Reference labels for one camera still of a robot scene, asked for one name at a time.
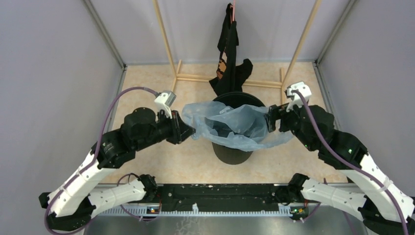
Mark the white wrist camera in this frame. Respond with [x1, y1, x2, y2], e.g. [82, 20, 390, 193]
[285, 81, 312, 112]
[154, 91, 176, 119]

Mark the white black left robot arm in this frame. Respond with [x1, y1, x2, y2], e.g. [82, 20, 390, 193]
[39, 107, 195, 235]

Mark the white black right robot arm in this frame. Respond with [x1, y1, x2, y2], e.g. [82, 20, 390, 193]
[266, 104, 415, 235]

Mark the black printed t-shirt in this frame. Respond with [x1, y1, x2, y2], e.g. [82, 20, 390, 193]
[209, 15, 253, 96]

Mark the wooden clothes rack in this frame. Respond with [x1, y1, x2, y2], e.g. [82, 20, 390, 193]
[152, 0, 322, 97]

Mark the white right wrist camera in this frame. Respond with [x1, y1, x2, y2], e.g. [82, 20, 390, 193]
[285, 81, 312, 112]

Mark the black plastic trash bin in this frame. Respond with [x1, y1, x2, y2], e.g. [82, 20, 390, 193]
[212, 92, 265, 165]

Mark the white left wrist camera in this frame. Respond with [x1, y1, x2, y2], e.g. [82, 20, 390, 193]
[154, 91, 176, 119]

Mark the light blue trash bag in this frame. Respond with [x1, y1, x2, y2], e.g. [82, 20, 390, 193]
[182, 101, 294, 152]

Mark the pink clothes hanger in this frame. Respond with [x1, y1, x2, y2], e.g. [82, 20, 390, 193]
[226, 0, 236, 24]

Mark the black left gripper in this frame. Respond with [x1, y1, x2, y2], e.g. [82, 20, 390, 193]
[135, 108, 196, 151]

